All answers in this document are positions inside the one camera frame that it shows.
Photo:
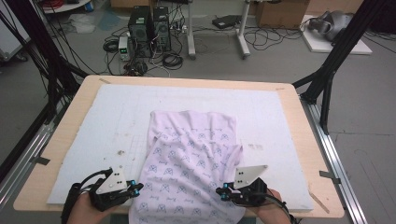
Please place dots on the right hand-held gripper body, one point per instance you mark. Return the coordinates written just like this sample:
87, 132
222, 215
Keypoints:
249, 189

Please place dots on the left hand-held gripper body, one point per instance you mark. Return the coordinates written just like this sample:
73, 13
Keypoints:
112, 183

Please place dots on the pink printed towel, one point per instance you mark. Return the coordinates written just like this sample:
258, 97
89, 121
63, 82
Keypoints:
186, 161

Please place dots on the person's right hand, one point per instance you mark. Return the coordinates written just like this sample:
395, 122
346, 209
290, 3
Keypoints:
272, 211

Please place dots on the person's left hand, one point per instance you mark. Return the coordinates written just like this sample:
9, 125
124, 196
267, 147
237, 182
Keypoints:
85, 214

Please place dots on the grey tape strip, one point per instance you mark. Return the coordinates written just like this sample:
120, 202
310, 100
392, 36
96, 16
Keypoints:
328, 175
40, 160

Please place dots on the white foam mat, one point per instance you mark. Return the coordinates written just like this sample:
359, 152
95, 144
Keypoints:
124, 109

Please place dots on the brown tape piece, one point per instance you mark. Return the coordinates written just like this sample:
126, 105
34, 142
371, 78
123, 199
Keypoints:
104, 81

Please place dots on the white power supply unit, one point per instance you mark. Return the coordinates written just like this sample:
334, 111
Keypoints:
124, 49

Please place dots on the white metal stand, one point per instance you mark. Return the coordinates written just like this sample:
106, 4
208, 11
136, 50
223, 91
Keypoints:
190, 40

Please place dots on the black computer tower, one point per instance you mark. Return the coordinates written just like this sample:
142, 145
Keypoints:
140, 28
162, 31

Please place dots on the white floor board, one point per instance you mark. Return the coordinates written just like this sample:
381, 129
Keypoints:
320, 46

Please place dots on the clear plastic bag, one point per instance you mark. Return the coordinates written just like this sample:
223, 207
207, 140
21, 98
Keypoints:
82, 25

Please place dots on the teal floor sheet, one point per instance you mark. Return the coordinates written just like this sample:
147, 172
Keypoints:
109, 21

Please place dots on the black flat device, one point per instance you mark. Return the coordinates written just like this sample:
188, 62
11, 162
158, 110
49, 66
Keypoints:
225, 21

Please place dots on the large cardboard box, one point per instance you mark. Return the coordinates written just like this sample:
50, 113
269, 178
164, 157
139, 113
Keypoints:
280, 14

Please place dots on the white cabinet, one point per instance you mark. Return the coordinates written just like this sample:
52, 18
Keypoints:
9, 37

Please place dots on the small cardboard box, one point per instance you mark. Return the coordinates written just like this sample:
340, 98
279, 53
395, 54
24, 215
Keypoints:
124, 3

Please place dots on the white round table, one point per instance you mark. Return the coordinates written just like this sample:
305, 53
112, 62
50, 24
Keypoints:
68, 6

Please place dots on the grey rounded device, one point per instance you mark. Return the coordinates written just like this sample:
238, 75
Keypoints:
334, 23

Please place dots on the aluminium rail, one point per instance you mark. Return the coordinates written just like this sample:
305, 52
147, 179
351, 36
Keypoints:
21, 168
325, 146

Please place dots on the black metal frame post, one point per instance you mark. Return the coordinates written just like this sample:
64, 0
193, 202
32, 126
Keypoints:
40, 37
342, 43

